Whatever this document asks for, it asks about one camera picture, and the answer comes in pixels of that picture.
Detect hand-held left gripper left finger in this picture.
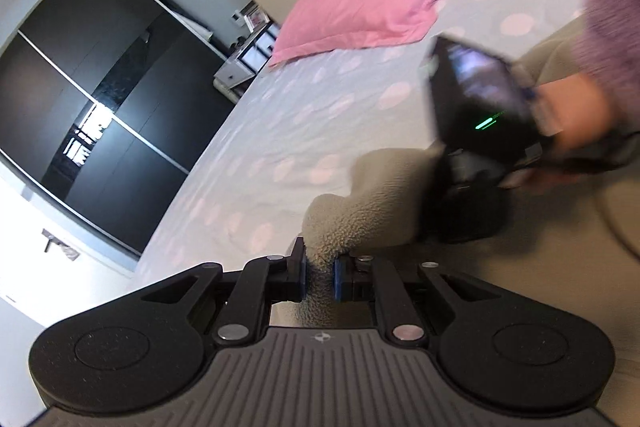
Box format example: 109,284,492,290
127,237,308,347

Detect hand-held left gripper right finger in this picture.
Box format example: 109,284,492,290
332,252,513,347

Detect olive fleece garment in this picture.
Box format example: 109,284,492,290
300,14,640,413

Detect person's right forearm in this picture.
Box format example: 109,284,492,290
570,0,640,82

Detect person's right hand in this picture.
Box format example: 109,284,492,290
530,72,618,155

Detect pink pillow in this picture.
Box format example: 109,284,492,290
267,0,477,68

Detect grey bed sheet pink dots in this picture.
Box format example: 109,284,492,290
135,0,640,278

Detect white nightstand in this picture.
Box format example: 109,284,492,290
212,24,281,95

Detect black sliding wardrobe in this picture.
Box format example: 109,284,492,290
0,0,236,258

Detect picture frame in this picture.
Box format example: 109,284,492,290
239,3,267,32

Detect wall hook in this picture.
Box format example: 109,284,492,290
41,228,81,261

